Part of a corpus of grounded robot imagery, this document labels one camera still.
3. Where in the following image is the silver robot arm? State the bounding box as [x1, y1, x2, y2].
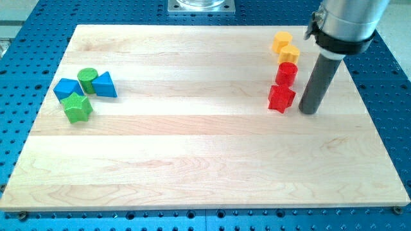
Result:
[304, 0, 389, 60]

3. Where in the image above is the red star block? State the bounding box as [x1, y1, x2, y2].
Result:
[268, 85, 296, 114]

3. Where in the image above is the blue triangle block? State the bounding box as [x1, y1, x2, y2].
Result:
[91, 71, 118, 98]

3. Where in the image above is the green star block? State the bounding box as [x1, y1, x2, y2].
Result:
[60, 92, 93, 123]

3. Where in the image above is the light wooden board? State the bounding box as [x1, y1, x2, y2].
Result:
[1, 25, 410, 211]

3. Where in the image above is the red cylinder block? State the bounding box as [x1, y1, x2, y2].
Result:
[275, 62, 298, 87]

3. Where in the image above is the yellow heart block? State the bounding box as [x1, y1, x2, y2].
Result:
[277, 44, 301, 64]

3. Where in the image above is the yellow hexagon block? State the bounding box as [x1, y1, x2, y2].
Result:
[272, 31, 293, 53]

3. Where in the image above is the green cylinder block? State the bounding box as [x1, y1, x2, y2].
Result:
[77, 67, 98, 94]

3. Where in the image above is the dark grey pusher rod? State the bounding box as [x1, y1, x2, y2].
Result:
[299, 54, 342, 114]

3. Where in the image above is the blue cube block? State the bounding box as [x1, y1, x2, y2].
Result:
[53, 78, 84, 103]

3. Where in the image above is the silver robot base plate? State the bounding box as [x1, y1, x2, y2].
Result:
[167, 0, 236, 14]

